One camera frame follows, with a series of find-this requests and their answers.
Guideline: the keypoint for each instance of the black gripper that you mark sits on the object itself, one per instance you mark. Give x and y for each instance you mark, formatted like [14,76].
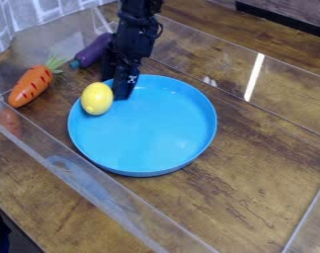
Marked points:
[131,45]

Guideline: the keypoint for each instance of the purple toy eggplant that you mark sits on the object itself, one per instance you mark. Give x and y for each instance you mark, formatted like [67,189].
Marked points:
[91,54]

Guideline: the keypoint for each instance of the blue round tray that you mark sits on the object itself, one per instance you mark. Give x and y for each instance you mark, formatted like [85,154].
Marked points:
[152,134]

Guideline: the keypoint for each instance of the yellow toy lemon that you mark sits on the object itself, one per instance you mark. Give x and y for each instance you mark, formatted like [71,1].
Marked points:
[97,98]

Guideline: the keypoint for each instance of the orange toy carrot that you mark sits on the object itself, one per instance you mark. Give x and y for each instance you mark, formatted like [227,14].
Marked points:
[34,82]

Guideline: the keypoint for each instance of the white checkered curtain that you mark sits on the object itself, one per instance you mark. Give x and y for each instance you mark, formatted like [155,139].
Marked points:
[21,14]

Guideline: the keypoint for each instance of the clear acrylic enclosure wall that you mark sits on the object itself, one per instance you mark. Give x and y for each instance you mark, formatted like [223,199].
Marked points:
[247,198]

